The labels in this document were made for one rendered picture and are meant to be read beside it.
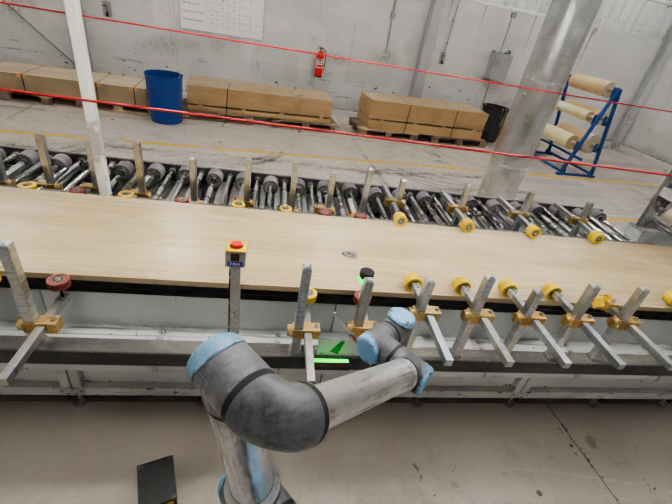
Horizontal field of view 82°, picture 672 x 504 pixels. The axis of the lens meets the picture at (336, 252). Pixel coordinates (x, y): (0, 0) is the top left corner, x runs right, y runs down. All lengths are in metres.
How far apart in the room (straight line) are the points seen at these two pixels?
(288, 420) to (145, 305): 1.34
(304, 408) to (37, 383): 1.99
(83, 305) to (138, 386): 0.58
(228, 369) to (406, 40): 8.40
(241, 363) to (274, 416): 0.11
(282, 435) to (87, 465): 1.76
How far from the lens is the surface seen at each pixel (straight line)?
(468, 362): 1.98
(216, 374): 0.72
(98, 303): 1.99
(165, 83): 6.67
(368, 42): 8.59
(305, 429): 0.70
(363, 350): 1.20
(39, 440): 2.54
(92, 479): 2.34
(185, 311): 1.91
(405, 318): 1.26
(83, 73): 2.37
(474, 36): 9.43
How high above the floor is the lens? 1.99
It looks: 32 degrees down
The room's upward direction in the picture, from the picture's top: 11 degrees clockwise
